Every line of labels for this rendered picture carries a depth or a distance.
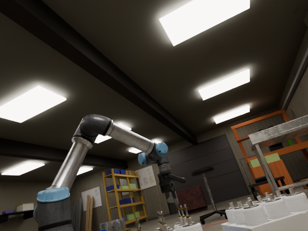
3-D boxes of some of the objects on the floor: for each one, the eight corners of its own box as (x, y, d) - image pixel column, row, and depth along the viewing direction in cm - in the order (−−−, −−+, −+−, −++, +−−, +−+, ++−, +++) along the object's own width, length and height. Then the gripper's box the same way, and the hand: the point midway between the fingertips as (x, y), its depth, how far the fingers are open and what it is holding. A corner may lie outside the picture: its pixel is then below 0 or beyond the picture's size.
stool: (241, 211, 333) (223, 165, 361) (237, 217, 282) (217, 162, 311) (204, 220, 353) (190, 175, 381) (194, 227, 303) (178, 175, 331)
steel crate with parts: (174, 218, 583) (167, 193, 608) (185, 213, 671) (179, 191, 697) (206, 210, 554) (198, 184, 580) (213, 206, 643) (206, 184, 669)
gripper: (159, 175, 138) (167, 210, 130) (156, 173, 128) (165, 211, 119) (171, 171, 137) (181, 206, 129) (170, 169, 127) (180, 207, 119)
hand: (178, 205), depth 125 cm, fingers open, 3 cm apart
